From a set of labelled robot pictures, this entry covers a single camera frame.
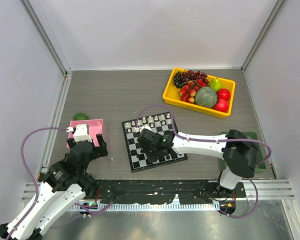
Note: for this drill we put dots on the dark grape bunch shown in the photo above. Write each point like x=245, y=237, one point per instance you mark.
x=189, y=78

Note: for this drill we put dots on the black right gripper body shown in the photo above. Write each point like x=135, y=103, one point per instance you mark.
x=151, y=153

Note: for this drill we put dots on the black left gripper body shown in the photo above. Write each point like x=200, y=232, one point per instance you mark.
x=94, y=155

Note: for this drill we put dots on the red apple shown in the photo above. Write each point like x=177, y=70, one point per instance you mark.
x=224, y=94
x=221, y=105

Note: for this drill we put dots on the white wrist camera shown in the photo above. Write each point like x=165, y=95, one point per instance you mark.
x=80, y=133

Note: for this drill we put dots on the green netted melon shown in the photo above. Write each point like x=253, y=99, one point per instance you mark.
x=206, y=97

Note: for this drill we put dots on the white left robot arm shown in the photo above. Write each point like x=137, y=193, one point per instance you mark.
x=65, y=183

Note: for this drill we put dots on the yellow plastic fruit tray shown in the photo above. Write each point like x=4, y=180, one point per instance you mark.
x=184, y=97

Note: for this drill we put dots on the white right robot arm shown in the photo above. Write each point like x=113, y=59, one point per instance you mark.
x=238, y=152

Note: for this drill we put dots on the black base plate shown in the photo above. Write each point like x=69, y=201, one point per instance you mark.
x=159, y=192

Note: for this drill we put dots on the pink plastic box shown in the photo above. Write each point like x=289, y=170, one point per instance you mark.
x=95, y=127

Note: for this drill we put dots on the black white chess board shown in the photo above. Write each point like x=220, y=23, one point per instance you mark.
x=138, y=160

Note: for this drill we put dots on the green plastic tray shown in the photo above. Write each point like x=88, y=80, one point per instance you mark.
x=260, y=168

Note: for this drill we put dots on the green lime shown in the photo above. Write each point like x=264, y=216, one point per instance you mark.
x=80, y=117

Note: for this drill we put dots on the green pear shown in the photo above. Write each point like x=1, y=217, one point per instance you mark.
x=215, y=84

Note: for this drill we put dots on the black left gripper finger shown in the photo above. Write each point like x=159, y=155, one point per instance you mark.
x=71, y=143
x=102, y=149

